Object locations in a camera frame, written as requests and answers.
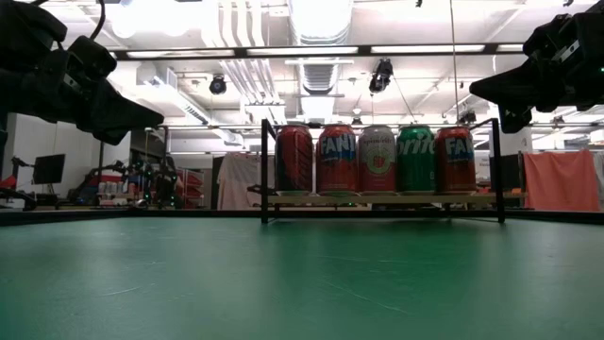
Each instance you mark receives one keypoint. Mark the red Fanta strawberry can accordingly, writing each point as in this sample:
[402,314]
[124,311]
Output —
[336,160]
[455,160]

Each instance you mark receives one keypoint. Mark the black metal rack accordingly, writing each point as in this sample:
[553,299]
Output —
[165,141]

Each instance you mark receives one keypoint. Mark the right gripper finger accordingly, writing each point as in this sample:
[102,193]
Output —
[515,120]
[509,87]

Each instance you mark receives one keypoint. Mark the black monitor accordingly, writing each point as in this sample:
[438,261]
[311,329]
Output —
[507,170]
[47,169]

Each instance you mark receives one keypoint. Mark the black ceiling camera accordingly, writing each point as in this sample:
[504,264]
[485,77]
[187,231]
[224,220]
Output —
[467,116]
[380,75]
[217,85]

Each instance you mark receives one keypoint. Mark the red Coca-Cola Zero can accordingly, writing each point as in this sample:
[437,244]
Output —
[293,160]

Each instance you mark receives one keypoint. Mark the wooden shelf black frame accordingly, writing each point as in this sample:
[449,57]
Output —
[472,199]

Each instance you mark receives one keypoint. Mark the background robot arms green lights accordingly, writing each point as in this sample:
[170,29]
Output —
[141,181]

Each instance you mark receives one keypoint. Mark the green table mat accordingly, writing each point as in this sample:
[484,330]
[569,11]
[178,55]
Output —
[302,283]

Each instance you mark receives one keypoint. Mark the red cloth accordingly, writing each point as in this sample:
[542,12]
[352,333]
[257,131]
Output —
[561,179]

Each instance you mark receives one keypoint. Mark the green Sprite can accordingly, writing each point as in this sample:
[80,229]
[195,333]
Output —
[415,160]

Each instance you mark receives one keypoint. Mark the white cloth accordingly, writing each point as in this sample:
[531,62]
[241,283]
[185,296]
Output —
[236,179]

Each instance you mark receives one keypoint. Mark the red and black equipment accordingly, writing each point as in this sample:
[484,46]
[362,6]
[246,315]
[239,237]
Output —
[14,194]

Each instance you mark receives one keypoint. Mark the pink and white can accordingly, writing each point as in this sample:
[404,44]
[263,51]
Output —
[377,160]

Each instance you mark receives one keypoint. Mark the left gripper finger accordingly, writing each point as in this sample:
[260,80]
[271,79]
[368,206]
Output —
[122,115]

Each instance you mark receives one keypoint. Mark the red storage bins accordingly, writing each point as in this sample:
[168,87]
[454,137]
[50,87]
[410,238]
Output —
[191,184]

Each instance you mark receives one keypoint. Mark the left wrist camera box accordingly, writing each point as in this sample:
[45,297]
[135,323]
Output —
[92,56]

